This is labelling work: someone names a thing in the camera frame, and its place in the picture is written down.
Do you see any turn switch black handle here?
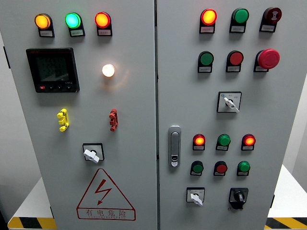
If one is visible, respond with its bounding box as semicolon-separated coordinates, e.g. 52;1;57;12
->
228;187;249;210

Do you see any pale grey cabinet door with display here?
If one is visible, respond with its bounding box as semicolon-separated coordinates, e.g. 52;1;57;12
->
0;0;158;230

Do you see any silver door lock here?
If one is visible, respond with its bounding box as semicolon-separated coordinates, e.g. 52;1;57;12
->
168;125;182;168

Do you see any small red lit lamp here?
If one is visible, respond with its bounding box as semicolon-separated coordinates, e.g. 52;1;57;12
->
242;133;256;147
193;134;206;147

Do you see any white lit lamp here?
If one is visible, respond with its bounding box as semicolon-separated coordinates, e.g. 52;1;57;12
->
102;64;116;78

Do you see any small green push button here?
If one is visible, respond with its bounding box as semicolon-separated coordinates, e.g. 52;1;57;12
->
190;160;204;174

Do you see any small green lamp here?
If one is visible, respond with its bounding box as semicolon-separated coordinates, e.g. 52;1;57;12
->
237;161;251;173
217;134;231;147

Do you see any large green push button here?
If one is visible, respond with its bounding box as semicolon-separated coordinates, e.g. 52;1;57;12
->
198;50;214;67

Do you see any small red push button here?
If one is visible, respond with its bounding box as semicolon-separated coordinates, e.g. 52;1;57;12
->
214;161;228;174

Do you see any red warning triangle sign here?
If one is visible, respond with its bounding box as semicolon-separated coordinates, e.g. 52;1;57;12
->
76;168;137;221

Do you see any large red push button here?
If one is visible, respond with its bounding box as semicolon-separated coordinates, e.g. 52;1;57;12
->
226;50;244;67

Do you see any large red lit lamp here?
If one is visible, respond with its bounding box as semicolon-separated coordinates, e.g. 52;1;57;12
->
94;11;112;29
200;9;218;26

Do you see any black display meter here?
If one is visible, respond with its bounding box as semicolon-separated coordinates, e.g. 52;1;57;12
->
25;47;80;93

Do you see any large green lit lamp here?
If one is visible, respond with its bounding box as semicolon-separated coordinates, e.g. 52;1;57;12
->
65;12;83;30

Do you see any large red stop button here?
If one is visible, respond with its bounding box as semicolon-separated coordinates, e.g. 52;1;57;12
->
255;48;281;70

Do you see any large green unlit lamp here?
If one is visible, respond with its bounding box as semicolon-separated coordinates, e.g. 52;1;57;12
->
231;8;249;25

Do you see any large yellow lit lamp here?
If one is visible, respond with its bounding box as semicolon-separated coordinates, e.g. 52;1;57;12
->
34;13;53;30

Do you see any dark red buzzer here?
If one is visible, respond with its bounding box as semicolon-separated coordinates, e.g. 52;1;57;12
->
262;7;283;24

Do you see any black yellow striped tape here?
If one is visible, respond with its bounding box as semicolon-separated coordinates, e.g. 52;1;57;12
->
264;217;307;230
7;217;58;230

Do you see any small red handle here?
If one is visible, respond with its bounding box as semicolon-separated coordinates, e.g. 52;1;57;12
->
109;108;118;132

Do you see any turn switch broad white handle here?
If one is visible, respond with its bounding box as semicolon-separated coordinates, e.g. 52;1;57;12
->
82;143;105;164

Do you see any turn switch long white handle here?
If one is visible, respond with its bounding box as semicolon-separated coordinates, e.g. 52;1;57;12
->
216;91;242;114

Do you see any small yellow handle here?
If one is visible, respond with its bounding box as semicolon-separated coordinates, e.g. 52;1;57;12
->
56;108;70;132

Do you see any small turn switch white handle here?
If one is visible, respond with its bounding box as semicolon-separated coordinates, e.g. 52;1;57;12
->
186;187;206;207

